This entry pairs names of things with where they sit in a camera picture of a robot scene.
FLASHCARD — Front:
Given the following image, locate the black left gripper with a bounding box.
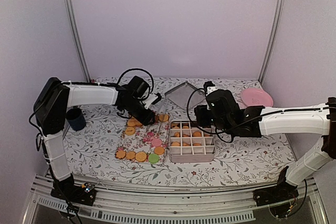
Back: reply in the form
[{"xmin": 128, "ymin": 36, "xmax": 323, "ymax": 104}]
[{"xmin": 123, "ymin": 99, "xmax": 156, "ymax": 126}]

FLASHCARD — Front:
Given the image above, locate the floral cookie tray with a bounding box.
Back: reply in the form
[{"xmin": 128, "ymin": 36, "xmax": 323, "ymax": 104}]
[{"xmin": 115, "ymin": 114, "xmax": 170, "ymax": 164}]

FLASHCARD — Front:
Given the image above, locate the pink divided cookie tin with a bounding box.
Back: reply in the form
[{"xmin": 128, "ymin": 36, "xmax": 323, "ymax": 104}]
[{"xmin": 169, "ymin": 121, "xmax": 215, "ymax": 163}]

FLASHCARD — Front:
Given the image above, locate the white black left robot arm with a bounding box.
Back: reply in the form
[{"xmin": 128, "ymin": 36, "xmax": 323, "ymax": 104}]
[{"xmin": 30, "ymin": 76, "xmax": 162, "ymax": 206}]

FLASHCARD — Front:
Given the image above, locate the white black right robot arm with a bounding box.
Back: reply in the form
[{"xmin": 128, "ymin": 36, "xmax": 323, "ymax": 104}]
[{"xmin": 194, "ymin": 86, "xmax": 335, "ymax": 206}]

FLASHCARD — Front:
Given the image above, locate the silver metal tin lid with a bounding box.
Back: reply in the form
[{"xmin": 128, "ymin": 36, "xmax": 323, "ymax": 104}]
[{"xmin": 165, "ymin": 81, "xmax": 205, "ymax": 110}]

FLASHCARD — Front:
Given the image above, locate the dotted tan sandwich cookie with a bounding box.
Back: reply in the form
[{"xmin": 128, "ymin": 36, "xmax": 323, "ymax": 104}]
[{"xmin": 135, "ymin": 152, "xmax": 147, "ymax": 162}]

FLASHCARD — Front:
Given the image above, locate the green round cookie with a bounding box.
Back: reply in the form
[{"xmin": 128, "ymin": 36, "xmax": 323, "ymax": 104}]
[{"xmin": 148, "ymin": 153, "xmax": 160, "ymax": 164}]

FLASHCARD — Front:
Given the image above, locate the pink plastic plate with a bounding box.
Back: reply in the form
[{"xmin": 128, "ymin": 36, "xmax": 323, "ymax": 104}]
[{"xmin": 240, "ymin": 88, "xmax": 274, "ymax": 107}]

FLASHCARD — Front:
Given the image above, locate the dark blue cup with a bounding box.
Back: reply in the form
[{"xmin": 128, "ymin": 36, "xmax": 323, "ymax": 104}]
[{"xmin": 66, "ymin": 108, "xmax": 86, "ymax": 131}]

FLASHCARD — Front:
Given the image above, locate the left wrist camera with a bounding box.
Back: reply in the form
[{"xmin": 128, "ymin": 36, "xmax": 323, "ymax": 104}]
[{"xmin": 142, "ymin": 93, "xmax": 162, "ymax": 109}]

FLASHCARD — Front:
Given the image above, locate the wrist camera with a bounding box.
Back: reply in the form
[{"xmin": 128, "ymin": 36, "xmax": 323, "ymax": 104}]
[
  {"xmin": 203, "ymin": 81, "xmax": 218, "ymax": 96},
  {"xmin": 142, "ymin": 93, "xmax": 162, "ymax": 109}
]

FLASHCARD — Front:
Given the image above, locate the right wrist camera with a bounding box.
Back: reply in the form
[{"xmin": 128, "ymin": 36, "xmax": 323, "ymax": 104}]
[{"xmin": 203, "ymin": 81, "xmax": 218, "ymax": 96}]

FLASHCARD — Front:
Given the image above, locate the aluminium front rail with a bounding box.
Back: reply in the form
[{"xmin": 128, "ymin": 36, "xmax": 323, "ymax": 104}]
[{"xmin": 23, "ymin": 175, "xmax": 331, "ymax": 223}]

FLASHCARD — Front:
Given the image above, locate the aluminium left corner post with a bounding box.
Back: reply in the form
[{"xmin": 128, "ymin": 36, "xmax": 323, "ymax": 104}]
[{"xmin": 64, "ymin": 0, "xmax": 89, "ymax": 78}]

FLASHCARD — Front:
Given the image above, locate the aluminium corner post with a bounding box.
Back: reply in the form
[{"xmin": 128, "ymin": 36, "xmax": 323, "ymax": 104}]
[
  {"xmin": 64, "ymin": 0, "xmax": 89, "ymax": 78},
  {"xmin": 258, "ymin": 0, "xmax": 285, "ymax": 85}
]

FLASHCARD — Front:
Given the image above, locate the aluminium right corner post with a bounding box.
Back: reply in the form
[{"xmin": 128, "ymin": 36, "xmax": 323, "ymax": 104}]
[{"xmin": 258, "ymin": 0, "xmax": 285, "ymax": 85}]

